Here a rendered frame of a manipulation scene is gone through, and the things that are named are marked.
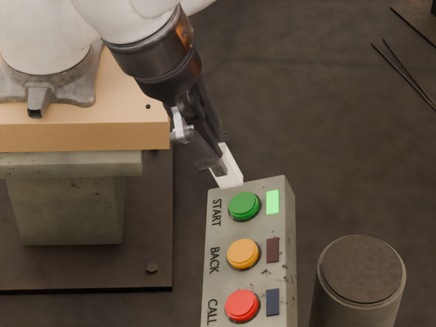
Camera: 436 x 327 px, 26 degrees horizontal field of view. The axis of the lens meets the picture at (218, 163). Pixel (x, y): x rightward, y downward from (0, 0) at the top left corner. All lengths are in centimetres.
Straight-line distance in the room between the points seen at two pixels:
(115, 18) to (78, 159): 72
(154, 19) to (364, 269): 51
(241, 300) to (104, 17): 40
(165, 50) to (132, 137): 64
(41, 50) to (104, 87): 15
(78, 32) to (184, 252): 58
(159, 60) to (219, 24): 139
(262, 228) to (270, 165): 86
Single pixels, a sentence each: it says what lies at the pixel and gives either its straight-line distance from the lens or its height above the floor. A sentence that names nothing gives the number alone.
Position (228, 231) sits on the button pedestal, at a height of 59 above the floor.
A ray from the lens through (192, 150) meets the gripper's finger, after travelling 107.
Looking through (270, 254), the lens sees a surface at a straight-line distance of 118.
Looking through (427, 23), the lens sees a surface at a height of 1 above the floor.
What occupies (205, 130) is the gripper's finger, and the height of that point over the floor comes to 77.
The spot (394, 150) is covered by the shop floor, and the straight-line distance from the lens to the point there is 212.
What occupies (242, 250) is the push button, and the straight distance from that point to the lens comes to 118.
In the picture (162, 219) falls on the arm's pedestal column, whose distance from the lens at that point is 195.
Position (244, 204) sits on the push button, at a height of 61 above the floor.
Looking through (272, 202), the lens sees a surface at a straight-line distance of 122.
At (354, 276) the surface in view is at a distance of 128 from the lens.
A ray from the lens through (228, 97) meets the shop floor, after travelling 219.
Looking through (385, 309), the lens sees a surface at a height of 50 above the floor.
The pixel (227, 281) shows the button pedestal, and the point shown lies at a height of 59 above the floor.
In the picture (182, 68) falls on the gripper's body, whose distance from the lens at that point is 101.
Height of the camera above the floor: 159
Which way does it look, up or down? 50 degrees down
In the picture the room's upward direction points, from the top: straight up
